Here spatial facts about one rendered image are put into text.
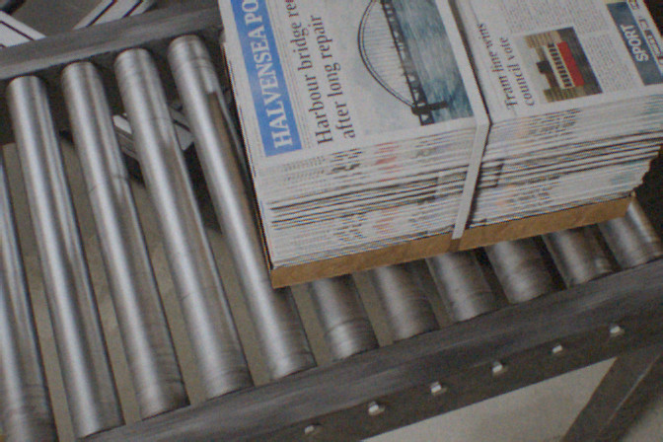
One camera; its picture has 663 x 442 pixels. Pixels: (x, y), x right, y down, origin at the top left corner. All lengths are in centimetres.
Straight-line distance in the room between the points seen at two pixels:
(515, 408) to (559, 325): 83
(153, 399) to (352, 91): 35
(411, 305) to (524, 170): 18
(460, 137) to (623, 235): 30
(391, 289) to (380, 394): 11
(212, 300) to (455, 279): 25
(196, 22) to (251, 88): 38
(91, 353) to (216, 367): 12
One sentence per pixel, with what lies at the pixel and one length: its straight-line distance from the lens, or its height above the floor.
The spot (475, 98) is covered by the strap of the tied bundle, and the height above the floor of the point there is 103.
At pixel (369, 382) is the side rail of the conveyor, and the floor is 80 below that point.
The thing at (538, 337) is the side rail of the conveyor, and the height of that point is 80.
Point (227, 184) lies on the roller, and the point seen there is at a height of 80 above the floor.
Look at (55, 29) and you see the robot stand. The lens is 204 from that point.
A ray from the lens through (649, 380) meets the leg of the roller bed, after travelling 128.
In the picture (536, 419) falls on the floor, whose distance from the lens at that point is 180.
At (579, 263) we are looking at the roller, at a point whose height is 80.
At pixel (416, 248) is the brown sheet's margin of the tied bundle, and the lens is 96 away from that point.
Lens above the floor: 167
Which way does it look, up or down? 60 degrees down
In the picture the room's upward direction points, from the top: straight up
